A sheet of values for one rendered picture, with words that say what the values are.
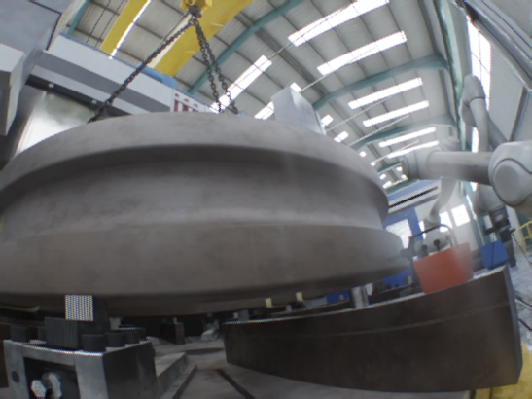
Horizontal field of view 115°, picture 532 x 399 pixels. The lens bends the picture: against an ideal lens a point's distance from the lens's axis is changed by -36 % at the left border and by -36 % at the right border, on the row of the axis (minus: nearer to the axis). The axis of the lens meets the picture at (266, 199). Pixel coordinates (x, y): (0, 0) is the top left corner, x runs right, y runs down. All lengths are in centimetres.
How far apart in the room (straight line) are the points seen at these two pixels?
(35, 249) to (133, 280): 55
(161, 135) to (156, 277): 65
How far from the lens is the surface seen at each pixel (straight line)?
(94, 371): 71
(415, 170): 113
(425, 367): 105
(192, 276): 100
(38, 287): 130
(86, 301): 92
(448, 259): 93
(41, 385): 83
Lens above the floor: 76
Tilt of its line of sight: 24 degrees up
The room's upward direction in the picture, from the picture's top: 9 degrees counter-clockwise
